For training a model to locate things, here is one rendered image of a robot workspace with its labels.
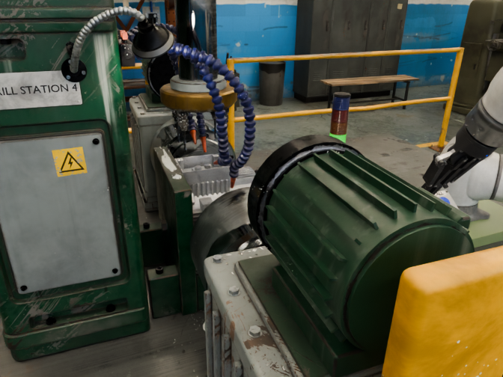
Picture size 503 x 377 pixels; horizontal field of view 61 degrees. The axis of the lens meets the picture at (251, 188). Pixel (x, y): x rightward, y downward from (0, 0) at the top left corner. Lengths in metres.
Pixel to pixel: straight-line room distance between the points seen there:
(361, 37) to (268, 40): 1.37
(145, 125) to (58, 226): 0.66
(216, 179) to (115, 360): 0.47
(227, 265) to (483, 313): 0.38
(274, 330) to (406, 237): 0.22
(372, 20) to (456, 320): 6.62
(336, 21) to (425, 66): 2.41
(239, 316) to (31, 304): 0.55
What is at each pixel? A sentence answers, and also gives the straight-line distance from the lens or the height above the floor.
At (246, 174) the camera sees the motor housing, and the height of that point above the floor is 1.10.
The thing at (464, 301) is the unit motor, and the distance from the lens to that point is 0.39.
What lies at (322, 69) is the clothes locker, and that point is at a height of 0.49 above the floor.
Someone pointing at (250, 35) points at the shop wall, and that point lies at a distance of 6.49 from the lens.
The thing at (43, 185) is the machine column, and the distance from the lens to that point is 0.88.
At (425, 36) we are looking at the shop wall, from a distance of 8.26.
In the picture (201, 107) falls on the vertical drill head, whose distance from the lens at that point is 0.96.
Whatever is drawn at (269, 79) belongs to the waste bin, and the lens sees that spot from 6.27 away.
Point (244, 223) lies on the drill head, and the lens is 0.79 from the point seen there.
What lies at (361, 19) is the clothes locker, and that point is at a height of 1.17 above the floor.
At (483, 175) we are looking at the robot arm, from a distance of 1.55.
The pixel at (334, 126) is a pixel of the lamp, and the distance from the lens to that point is 1.57.
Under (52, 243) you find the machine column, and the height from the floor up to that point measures 1.09.
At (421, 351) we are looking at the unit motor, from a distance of 0.39.
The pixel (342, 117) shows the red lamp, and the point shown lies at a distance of 1.55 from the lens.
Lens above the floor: 1.55
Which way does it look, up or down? 25 degrees down
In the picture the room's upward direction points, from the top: 1 degrees clockwise
